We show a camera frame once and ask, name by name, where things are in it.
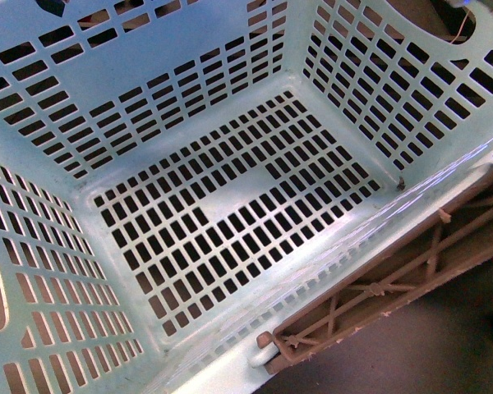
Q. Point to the light blue plastic basket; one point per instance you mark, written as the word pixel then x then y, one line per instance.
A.
pixel 179 177

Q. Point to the brown basket handle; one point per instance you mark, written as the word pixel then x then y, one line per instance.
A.
pixel 458 237

